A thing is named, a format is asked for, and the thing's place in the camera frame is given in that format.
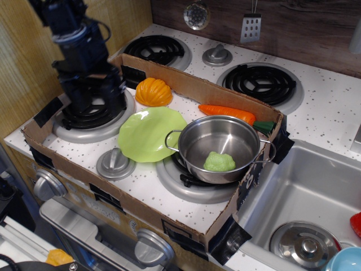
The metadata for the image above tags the front right black burner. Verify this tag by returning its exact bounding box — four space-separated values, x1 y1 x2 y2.
156 153 238 204

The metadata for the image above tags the light green plastic plate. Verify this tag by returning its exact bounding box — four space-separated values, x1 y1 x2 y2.
118 107 187 163

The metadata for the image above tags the stainless steel pot lid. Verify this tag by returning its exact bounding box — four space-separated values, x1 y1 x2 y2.
268 221 342 270

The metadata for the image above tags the light blue bowl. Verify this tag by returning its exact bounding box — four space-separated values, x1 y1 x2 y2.
323 247 361 271

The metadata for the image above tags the front left black burner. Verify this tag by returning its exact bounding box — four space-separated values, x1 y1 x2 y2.
52 89 136 144

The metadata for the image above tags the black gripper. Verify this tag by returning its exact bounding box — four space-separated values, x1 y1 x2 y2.
52 60 126 116

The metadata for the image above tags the left silver oven knob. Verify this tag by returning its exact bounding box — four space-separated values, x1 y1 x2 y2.
33 169 67 202

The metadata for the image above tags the silver oven knob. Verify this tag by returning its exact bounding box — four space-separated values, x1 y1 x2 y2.
33 169 67 202
134 228 175 267

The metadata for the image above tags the front silver stovetop knob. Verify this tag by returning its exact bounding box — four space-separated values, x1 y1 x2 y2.
96 147 136 181

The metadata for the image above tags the back right black burner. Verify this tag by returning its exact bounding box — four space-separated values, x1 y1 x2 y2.
217 62 304 115

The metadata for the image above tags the back left black burner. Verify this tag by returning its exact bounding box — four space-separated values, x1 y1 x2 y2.
120 35 192 71

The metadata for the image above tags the hanging silver strainer ladle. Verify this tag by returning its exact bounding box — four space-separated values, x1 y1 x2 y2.
183 1 210 30

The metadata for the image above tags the grey toy sink basin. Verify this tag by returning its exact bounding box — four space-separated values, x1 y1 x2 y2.
236 141 360 270

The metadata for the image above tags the orange yellow object on floor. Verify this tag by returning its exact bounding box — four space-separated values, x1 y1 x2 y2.
45 248 74 266

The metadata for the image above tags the brown cardboard fence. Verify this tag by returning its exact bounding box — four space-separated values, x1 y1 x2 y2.
22 54 287 268

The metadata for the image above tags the red toy object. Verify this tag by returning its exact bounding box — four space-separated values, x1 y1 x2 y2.
350 212 361 237

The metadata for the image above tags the hanging silver spatula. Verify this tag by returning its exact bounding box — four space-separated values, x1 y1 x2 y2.
240 1 262 43

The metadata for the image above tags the orange toy carrot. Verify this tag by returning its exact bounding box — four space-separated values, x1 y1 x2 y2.
198 104 276 135

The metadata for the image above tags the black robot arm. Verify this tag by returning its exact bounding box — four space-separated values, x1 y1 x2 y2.
30 1 126 118

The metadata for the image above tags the right silver oven knob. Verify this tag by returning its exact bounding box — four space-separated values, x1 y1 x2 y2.
134 228 175 267

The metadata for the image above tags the orange toy pumpkin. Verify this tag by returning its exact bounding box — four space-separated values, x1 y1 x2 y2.
135 77 173 107

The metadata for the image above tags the silver faucet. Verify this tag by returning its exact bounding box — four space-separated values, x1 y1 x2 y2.
349 19 361 54

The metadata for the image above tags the black burner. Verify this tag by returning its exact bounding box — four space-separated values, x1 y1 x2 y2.
217 62 304 115
52 89 136 144
120 35 192 71
156 153 238 204

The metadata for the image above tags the silver oven door handle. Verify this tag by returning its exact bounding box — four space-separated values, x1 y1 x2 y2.
40 199 147 270

